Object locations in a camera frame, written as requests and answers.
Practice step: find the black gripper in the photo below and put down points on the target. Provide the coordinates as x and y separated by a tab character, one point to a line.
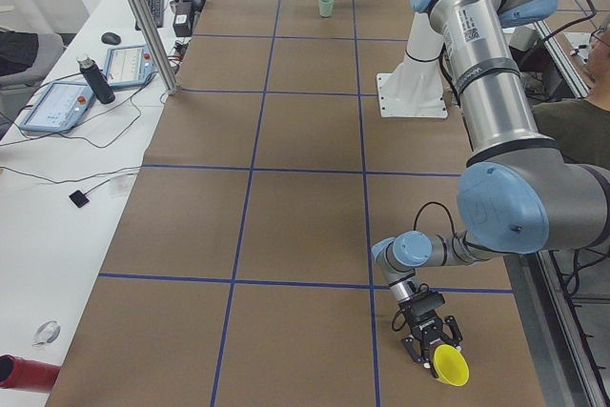
428	327

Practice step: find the yellow plastic cup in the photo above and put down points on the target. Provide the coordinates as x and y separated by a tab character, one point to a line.
450	366

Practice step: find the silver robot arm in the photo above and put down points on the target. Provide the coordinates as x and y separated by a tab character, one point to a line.
517	195

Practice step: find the pale green plastic cup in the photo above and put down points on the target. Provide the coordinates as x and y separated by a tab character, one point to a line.
325	8

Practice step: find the person in dark shirt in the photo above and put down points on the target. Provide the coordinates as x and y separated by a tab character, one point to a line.
581	126

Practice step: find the small black puck device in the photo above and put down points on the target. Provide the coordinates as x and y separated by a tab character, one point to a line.
79	199

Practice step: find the black box with label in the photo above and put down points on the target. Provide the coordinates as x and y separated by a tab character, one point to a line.
183	19

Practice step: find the far blue teach pendant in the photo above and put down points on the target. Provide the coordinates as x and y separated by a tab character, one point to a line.
128	66

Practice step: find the blue teach pendant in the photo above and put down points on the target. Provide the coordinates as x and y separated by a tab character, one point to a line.
128	66
59	108

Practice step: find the red cylinder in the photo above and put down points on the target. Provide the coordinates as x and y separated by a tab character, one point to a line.
27	375

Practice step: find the black water bottle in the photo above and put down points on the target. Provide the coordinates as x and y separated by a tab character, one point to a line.
95	79

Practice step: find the near blue teach pendant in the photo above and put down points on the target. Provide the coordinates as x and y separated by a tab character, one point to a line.
59	108

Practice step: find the black computer mouse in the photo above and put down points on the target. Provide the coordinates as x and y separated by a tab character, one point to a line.
110	38

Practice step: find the black keyboard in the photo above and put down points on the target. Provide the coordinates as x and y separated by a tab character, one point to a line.
157	10

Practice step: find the aluminium frame post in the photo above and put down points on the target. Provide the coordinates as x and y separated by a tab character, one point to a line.
144	19

